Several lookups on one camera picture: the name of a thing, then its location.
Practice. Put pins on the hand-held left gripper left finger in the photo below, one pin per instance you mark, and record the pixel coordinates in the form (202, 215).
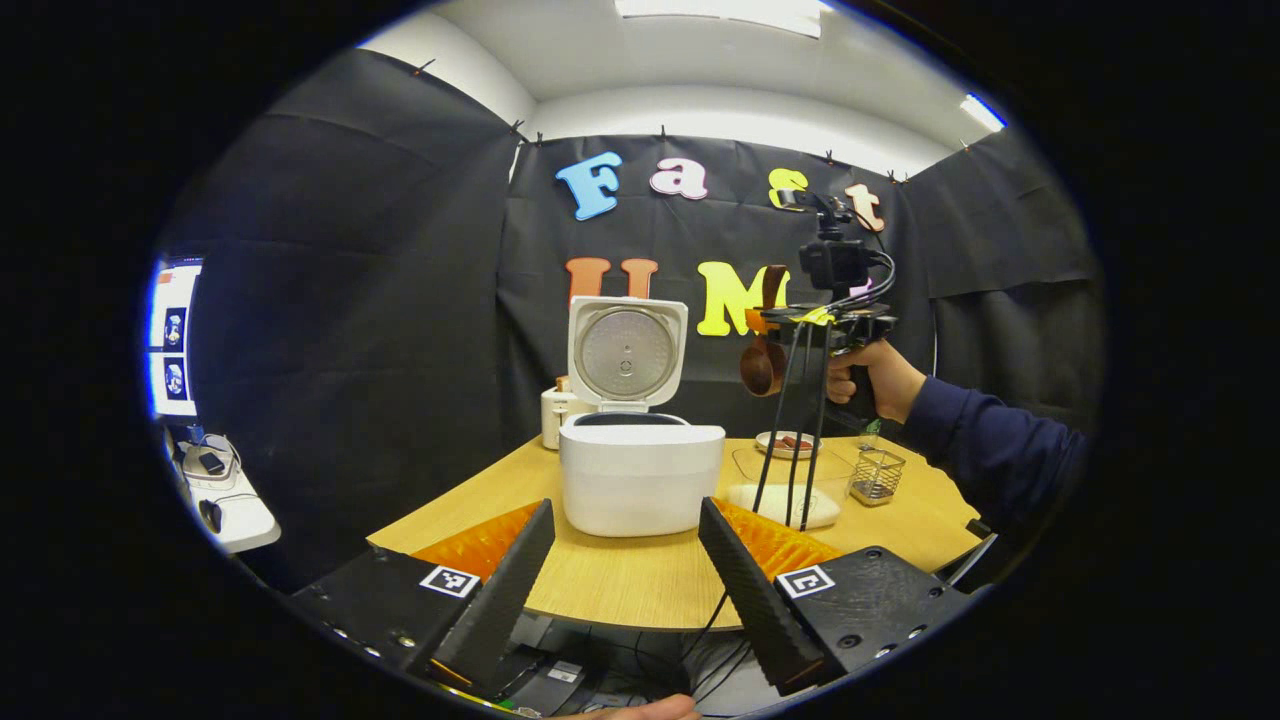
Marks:
(500, 610)

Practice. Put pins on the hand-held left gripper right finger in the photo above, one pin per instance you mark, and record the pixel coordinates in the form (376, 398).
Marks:
(755, 600)

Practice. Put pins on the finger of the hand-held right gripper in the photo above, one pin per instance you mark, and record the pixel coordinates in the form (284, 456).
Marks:
(757, 322)

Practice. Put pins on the brown wooden spoon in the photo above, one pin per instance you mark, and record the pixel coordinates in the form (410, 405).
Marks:
(763, 368)

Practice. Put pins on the white rice cooker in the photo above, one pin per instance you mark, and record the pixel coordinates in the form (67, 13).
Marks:
(640, 480)

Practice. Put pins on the black box with white label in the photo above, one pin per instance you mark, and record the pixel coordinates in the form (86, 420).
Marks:
(555, 682)

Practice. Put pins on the white round plate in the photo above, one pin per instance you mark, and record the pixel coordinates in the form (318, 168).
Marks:
(775, 450)

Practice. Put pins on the clear plastic container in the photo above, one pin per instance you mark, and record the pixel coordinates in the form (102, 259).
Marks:
(835, 480)

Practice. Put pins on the green glass bottle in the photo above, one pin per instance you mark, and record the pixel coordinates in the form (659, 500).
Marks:
(868, 435)

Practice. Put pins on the white toaster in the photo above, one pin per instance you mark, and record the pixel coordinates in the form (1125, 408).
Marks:
(555, 415)

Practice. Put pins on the ceiling light panel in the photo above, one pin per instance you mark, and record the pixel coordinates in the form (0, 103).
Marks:
(982, 112)
(720, 12)

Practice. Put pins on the white side table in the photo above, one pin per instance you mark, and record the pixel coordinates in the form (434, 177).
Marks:
(250, 525)

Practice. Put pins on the black computer mouse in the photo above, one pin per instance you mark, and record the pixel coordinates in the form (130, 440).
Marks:
(210, 515)

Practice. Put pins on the small black device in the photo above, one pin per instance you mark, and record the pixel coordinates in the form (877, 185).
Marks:
(212, 463)

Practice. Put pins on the computer monitor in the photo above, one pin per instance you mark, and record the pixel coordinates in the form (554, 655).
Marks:
(172, 340)

